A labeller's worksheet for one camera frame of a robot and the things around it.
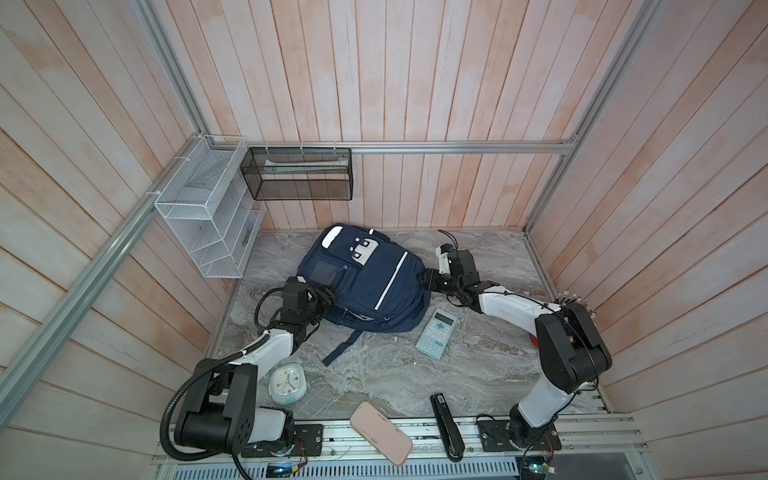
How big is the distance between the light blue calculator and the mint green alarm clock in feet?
1.16

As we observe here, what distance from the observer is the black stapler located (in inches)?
27.7

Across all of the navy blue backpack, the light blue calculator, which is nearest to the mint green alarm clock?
the navy blue backpack

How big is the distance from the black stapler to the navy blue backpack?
0.23 meters

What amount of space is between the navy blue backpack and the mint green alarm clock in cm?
8

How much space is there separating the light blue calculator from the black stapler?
0.42 ft

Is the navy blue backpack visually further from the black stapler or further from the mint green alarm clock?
the black stapler

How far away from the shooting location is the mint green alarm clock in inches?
31.4

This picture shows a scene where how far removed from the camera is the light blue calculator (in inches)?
35.2

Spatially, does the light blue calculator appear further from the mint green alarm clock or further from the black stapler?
the mint green alarm clock

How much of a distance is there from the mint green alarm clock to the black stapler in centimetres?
37

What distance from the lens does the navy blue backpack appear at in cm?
91
